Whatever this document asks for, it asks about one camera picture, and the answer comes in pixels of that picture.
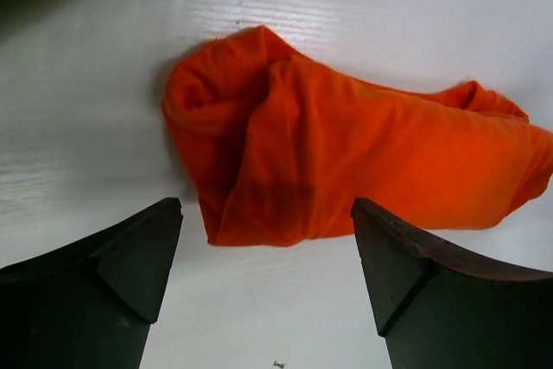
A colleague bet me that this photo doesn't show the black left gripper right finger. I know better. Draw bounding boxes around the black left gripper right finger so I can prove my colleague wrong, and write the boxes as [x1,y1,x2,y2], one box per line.
[351,199,552,368]

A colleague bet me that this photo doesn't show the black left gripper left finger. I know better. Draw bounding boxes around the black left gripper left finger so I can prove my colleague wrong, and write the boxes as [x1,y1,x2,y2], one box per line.
[1,198,183,369]

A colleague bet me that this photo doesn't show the orange t shirt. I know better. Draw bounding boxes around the orange t shirt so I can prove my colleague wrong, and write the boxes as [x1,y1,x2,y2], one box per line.
[162,26,552,246]

